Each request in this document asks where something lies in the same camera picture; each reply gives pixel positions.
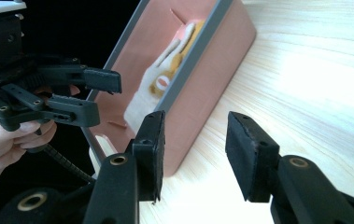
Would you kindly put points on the beige glove white label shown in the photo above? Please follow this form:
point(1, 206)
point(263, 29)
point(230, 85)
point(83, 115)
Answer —
point(143, 96)

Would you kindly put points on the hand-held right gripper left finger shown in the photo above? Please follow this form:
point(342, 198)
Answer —
point(118, 186)

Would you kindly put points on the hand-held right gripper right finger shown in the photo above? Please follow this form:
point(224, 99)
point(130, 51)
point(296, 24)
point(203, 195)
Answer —
point(252, 155)

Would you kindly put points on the pink basin grey rim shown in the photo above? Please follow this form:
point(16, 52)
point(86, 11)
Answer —
point(209, 87)

